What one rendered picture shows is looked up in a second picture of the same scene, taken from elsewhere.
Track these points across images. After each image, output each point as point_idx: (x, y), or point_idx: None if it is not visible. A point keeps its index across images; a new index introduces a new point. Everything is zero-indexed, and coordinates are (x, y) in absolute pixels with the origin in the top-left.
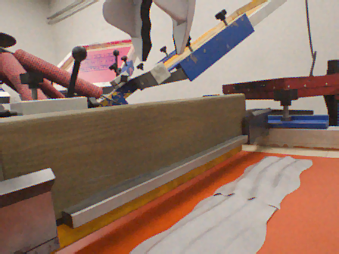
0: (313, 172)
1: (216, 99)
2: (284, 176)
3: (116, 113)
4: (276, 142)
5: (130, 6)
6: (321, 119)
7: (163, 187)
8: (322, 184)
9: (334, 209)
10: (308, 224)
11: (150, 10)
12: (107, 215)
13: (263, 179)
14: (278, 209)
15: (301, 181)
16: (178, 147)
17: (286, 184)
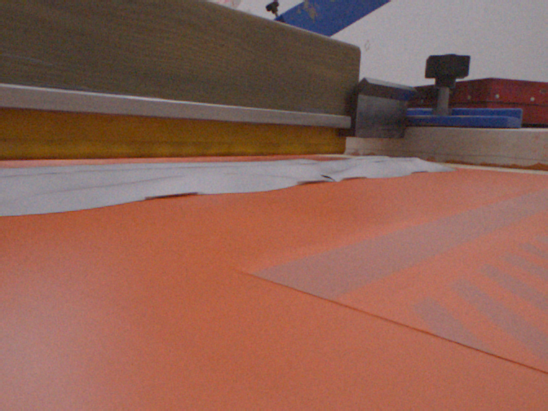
0: (444, 174)
1: (292, 29)
2: (381, 162)
3: None
4: (416, 152)
5: None
6: (508, 116)
7: (161, 143)
8: (442, 178)
9: (426, 188)
10: (364, 190)
11: None
12: (40, 141)
13: (341, 161)
14: (333, 182)
15: (410, 175)
16: (196, 77)
17: (376, 170)
